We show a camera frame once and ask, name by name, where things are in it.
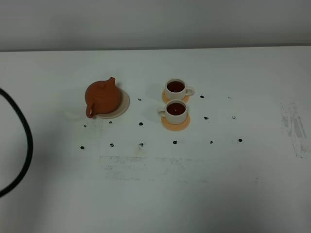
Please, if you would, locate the brown clay teapot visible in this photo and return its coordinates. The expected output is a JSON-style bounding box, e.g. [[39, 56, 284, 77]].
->
[[85, 77, 121, 118]]

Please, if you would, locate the beige round teapot saucer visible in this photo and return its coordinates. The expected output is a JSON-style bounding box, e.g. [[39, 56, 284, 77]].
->
[[95, 88, 130, 119]]

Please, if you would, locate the far orange coaster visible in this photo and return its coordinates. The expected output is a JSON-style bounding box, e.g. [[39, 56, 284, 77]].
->
[[161, 90, 190, 103]]

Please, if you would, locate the orange coaster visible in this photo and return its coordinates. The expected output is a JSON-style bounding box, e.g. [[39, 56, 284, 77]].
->
[[161, 90, 190, 103], [161, 114, 190, 132]]

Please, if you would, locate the near white teacup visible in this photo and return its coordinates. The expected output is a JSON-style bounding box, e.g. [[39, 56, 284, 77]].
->
[[157, 100, 189, 124]]

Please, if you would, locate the white teacup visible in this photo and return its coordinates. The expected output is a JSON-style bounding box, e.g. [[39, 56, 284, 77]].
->
[[164, 79, 194, 100], [157, 100, 189, 124]]

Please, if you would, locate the near orange coaster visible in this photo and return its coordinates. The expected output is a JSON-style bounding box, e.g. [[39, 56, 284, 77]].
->
[[161, 114, 190, 132]]

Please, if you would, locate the far white teacup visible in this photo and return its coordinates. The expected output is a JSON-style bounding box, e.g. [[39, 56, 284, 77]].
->
[[164, 79, 194, 100]]

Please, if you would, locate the black braided camera cable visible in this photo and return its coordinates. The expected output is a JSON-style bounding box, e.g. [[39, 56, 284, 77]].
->
[[0, 88, 34, 198]]

